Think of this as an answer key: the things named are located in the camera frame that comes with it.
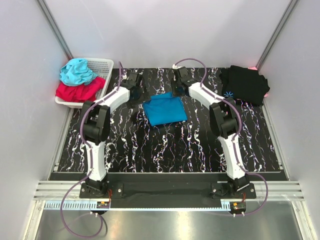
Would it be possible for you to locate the right aluminium corner post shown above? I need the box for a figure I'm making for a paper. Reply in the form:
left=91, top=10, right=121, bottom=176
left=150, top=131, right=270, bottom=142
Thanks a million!
left=255, top=0, right=300, bottom=71

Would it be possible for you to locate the black folded t-shirt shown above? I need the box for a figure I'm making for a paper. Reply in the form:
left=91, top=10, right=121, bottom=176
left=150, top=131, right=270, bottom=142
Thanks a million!
left=219, top=65, right=270, bottom=106

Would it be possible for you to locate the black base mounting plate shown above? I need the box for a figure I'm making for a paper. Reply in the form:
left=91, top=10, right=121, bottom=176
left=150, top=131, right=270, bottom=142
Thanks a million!
left=79, top=173, right=257, bottom=210

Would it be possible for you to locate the pink folded cloth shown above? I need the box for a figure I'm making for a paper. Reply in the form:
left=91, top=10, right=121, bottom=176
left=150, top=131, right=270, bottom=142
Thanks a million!
left=248, top=66, right=269, bottom=98

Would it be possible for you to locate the aluminium corner post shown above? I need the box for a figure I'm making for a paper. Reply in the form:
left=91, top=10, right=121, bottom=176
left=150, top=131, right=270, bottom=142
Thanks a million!
left=36, top=0, right=74, bottom=60
left=255, top=0, right=300, bottom=71

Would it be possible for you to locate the light turquoise t-shirt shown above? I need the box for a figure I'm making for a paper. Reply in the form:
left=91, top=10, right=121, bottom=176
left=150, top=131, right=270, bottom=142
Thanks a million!
left=59, top=58, right=98, bottom=87

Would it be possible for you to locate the blue t-shirt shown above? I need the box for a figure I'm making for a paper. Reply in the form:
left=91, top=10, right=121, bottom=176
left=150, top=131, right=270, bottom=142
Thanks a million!
left=142, top=92, right=188, bottom=127

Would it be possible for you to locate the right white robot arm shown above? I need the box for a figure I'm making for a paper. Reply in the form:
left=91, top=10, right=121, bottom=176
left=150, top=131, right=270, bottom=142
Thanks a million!
left=170, top=79, right=250, bottom=199

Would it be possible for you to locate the red t-shirt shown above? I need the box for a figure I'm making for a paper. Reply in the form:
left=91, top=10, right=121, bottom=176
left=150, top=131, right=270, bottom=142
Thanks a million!
left=55, top=76, right=106, bottom=103

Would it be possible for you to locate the left aluminium corner post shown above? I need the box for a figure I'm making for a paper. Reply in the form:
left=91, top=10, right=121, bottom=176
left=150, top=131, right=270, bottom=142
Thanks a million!
left=36, top=0, right=74, bottom=60

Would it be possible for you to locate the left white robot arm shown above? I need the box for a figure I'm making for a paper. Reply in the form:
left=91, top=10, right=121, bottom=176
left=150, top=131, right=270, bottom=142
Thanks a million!
left=79, top=85, right=149, bottom=198

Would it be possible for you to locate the aluminium frame rail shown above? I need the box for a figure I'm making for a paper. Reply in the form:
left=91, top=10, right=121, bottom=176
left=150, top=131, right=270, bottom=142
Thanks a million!
left=34, top=181, right=304, bottom=201

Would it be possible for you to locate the white plastic basket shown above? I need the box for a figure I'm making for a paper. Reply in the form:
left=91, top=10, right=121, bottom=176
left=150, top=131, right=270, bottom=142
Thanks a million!
left=54, top=57, right=114, bottom=109

